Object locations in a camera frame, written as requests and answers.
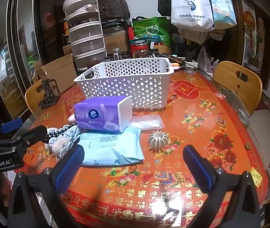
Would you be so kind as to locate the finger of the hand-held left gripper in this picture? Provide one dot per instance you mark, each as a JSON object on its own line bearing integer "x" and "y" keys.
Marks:
{"x": 11, "y": 125}
{"x": 35, "y": 134}

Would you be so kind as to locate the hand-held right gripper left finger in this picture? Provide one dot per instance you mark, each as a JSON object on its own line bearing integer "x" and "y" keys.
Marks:
{"x": 69, "y": 168}

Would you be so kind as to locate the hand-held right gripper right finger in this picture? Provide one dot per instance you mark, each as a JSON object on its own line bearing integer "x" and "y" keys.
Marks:
{"x": 197, "y": 168}

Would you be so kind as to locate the cream plush dog toy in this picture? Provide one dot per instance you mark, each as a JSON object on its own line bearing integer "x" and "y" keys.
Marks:
{"x": 61, "y": 144}

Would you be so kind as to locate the light blue wet wipes pack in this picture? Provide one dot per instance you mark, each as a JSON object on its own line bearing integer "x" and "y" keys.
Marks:
{"x": 111, "y": 147}

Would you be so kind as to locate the purple tissue pack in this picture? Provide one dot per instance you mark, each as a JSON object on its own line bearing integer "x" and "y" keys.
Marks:
{"x": 97, "y": 114}

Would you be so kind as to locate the white perforated plastic basket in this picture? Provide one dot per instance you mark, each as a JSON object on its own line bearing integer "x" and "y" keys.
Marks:
{"x": 137, "y": 85}

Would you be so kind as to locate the wooden chair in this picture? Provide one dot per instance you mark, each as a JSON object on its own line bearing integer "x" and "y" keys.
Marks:
{"x": 31, "y": 97}
{"x": 225, "y": 76}

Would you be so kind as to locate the black phone stand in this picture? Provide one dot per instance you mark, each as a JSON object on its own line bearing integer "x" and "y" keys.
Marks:
{"x": 48, "y": 95}

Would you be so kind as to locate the grey ridged round holder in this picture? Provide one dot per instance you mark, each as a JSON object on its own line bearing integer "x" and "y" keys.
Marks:
{"x": 158, "y": 142}

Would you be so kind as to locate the yellow paper packet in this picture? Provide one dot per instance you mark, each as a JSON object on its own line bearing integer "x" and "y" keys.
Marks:
{"x": 256, "y": 177}

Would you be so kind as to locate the open cardboard box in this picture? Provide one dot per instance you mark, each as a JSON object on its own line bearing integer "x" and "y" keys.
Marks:
{"x": 59, "y": 71}

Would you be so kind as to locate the clear plastic bag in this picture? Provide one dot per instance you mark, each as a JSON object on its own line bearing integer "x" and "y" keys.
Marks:
{"x": 146, "y": 123}

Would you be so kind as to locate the dark wooden glass cabinet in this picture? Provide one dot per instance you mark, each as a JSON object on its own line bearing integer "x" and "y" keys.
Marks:
{"x": 49, "y": 28}

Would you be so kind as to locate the white plastic bag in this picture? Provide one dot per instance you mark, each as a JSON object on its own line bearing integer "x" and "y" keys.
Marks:
{"x": 206, "y": 58}

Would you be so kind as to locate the stack of clear plastic drawers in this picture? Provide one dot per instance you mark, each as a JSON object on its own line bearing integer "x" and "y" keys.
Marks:
{"x": 85, "y": 33}

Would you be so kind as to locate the small glass jar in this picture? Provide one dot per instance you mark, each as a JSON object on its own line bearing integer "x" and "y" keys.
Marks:
{"x": 116, "y": 54}

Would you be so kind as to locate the small brown cardboard box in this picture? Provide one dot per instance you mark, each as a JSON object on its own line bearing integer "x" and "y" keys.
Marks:
{"x": 116, "y": 42}

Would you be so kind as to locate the glass jar with red lid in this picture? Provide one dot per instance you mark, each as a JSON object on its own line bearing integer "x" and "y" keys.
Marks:
{"x": 140, "y": 49}

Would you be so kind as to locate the green shopping bag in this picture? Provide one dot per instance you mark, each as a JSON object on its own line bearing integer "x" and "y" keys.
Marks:
{"x": 154, "y": 30}

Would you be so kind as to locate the black storage bag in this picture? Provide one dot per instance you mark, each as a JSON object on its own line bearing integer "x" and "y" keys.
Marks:
{"x": 113, "y": 7}

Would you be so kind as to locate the blue printed tote bag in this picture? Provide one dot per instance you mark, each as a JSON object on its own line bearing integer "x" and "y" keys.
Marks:
{"x": 222, "y": 11}

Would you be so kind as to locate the white tote bag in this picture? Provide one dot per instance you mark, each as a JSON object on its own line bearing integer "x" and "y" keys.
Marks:
{"x": 192, "y": 9}

